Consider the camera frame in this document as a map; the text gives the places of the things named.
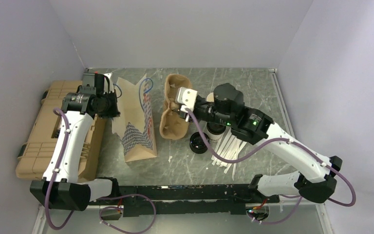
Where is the single white paper cup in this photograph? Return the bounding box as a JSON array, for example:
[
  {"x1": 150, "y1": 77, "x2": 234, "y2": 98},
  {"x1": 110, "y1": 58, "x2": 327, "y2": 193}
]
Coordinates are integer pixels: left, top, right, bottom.
[{"x1": 206, "y1": 122, "x2": 226, "y2": 141}]

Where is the cardboard cup carrier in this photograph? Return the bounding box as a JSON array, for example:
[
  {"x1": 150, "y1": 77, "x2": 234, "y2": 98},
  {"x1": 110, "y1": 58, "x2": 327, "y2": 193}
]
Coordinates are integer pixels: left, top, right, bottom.
[{"x1": 159, "y1": 74, "x2": 193, "y2": 140}]

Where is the patterned paper bag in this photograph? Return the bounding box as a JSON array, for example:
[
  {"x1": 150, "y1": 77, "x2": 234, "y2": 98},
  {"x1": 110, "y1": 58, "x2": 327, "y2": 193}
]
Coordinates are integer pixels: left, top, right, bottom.
[{"x1": 112, "y1": 75, "x2": 157, "y2": 163}]

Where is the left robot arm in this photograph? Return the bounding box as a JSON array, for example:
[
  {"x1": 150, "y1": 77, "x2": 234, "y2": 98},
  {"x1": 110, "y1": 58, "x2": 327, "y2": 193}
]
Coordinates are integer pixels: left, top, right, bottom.
[{"x1": 30, "y1": 88, "x2": 121, "y2": 211}]

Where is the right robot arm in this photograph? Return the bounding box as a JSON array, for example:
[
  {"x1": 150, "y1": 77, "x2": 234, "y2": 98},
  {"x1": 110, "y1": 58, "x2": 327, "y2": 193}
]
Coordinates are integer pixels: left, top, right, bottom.
[{"x1": 176, "y1": 83, "x2": 342, "y2": 203}]

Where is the stack of paper cups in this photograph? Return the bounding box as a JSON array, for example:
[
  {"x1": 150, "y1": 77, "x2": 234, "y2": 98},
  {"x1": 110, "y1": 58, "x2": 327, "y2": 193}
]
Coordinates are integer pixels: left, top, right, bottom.
[{"x1": 206, "y1": 92, "x2": 214, "y2": 102}]

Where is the stack of black lids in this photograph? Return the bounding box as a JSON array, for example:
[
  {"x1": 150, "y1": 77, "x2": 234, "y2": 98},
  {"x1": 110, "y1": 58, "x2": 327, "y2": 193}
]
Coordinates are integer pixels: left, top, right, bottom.
[{"x1": 189, "y1": 132, "x2": 208, "y2": 154}]

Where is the pile of wrapped straws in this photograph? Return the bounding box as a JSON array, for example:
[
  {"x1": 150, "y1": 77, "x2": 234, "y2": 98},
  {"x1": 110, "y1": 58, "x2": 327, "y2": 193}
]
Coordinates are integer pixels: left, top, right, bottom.
[{"x1": 211, "y1": 128, "x2": 247, "y2": 180}]

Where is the tan hard case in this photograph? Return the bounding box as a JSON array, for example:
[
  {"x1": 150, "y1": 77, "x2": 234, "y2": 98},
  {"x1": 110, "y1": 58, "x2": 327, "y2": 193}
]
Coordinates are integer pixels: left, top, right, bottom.
[{"x1": 15, "y1": 80, "x2": 106, "y2": 182}]

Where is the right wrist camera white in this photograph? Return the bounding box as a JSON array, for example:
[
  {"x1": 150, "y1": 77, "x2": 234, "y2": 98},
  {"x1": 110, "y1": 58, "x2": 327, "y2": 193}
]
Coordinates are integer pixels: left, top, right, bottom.
[{"x1": 175, "y1": 87, "x2": 198, "y2": 113}]

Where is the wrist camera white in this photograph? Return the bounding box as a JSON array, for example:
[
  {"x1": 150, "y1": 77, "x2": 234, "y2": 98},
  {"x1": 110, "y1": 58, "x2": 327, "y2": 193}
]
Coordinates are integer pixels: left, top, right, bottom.
[
  {"x1": 175, "y1": 87, "x2": 198, "y2": 113},
  {"x1": 78, "y1": 73, "x2": 113, "y2": 95}
]

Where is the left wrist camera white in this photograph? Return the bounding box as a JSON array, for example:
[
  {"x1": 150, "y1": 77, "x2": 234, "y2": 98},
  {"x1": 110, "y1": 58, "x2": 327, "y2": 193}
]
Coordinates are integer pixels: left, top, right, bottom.
[{"x1": 78, "y1": 73, "x2": 113, "y2": 95}]

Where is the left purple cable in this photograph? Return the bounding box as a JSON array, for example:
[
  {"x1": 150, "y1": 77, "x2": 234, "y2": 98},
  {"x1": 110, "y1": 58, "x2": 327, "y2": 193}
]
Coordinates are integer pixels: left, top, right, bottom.
[{"x1": 43, "y1": 107, "x2": 157, "y2": 234}]

